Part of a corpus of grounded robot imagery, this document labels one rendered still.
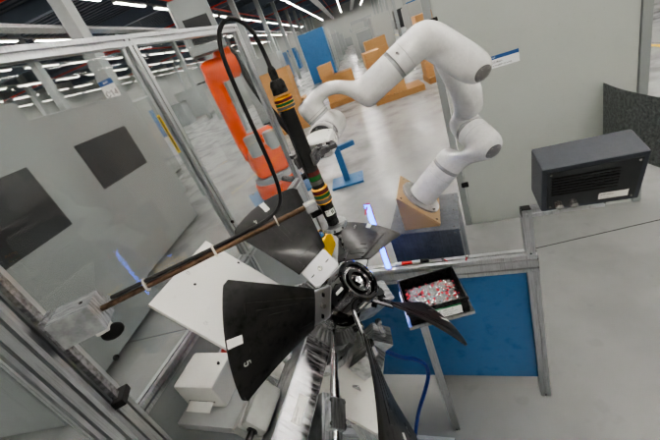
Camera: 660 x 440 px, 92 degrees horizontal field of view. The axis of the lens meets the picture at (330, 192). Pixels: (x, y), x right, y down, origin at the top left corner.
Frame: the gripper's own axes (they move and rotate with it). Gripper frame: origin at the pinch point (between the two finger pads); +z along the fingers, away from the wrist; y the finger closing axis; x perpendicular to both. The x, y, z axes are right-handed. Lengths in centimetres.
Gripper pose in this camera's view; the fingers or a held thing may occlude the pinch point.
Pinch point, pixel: (306, 158)
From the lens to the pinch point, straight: 80.4
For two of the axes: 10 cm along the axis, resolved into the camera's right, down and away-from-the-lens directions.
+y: -9.2, 1.9, 3.5
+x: -3.3, -8.5, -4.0
